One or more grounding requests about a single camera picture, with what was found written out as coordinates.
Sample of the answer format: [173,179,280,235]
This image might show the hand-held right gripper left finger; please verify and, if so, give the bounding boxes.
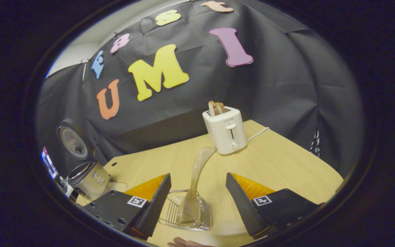
[83,173,172,240]

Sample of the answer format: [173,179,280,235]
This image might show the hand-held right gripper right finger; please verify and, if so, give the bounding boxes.
[226,172,322,240]

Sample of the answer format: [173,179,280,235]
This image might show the metal wire chopstick holder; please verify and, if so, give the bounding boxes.
[158,189,213,231]

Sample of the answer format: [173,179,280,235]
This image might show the wooden spoon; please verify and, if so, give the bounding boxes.
[178,146,218,225]

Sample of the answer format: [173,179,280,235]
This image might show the silver black rice cooker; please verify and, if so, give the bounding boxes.
[57,118,112,201]

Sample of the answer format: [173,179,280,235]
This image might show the clear plastic container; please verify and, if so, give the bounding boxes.
[81,181,128,206]

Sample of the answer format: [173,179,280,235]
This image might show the white toaster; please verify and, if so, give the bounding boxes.
[202,106,248,155]

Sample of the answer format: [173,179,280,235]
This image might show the computer monitor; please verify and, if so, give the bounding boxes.
[41,147,59,180]

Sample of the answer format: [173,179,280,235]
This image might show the black backdrop cloth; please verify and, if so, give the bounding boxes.
[36,0,364,179]

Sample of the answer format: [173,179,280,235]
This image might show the white toaster power cable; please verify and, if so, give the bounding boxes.
[246,127,270,142]

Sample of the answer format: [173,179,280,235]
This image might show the white metal frame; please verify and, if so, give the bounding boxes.
[310,128,321,157]

